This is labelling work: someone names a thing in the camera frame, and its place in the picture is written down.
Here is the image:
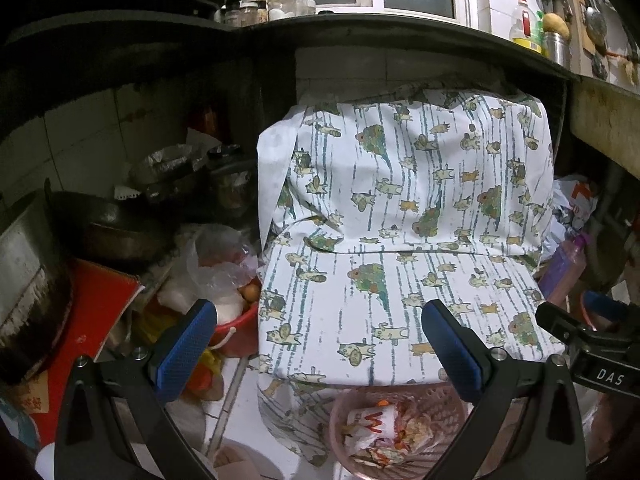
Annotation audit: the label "steel canister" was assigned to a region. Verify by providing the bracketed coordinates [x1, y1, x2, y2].
[542, 32, 571, 66]

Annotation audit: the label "red cardboard box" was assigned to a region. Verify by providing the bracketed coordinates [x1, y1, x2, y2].
[10, 260, 146, 416]

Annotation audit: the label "red white paper cup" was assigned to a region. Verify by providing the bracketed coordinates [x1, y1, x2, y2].
[342, 405, 398, 453]

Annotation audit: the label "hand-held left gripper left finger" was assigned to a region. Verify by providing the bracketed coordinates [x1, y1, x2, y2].
[52, 299, 218, 480]

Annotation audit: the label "stacked metal pots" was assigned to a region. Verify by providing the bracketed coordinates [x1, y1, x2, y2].
[130, 145, 258, 216]

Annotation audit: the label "red plastic bucket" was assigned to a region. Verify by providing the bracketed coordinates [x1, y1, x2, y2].
[207, 280, 261, 358]

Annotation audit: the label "large metal pot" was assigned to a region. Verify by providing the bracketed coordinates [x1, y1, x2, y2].
[0, 195, 73, 381]

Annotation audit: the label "black kitchen counter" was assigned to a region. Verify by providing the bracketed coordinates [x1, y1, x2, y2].
[0, 10, 581, 126]

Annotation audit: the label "stained counter slab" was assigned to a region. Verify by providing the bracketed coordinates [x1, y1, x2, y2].
[570, 75, 640, 181]

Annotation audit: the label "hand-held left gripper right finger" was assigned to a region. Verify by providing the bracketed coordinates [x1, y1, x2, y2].
[421, 299, 586, 480]

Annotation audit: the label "black wok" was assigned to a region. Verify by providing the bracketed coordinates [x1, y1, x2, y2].
[50, 195, 176, 271]

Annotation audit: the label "clear plastic snack bag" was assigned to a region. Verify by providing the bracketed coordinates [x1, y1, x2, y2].
[397, 412, 438, 453]

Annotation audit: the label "small red white packet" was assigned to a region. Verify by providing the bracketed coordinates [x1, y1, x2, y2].
[367, 445, 408, 467]

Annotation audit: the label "purple plastic bottle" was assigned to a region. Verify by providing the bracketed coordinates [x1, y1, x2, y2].
[537, 232, 593, 301]

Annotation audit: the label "cooking oil bottle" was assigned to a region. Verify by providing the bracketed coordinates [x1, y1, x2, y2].
[510, 0, 543, 56]

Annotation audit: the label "white orange print plastic bag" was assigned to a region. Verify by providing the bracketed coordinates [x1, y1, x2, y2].
[552, 175, 598, 241]

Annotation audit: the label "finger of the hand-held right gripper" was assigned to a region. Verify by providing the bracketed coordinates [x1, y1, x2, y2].
[582, 290, 640, 338]
[536, 302, 608, 351]

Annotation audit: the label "small glass jars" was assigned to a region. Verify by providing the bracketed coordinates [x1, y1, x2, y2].
[225, 2, 266, 26]

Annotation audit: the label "cat print cloth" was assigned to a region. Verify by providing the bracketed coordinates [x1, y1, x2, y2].
[256, 87, 566, 468]

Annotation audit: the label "hanging metal ladle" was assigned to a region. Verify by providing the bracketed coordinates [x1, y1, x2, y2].
[585, 5, 608, 46]

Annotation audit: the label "pink plastic basket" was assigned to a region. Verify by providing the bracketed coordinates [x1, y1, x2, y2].
[329, 385, 468, 480]

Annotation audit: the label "yellow potato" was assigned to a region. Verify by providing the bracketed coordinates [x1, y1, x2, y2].
[542, 12, 571, 38]

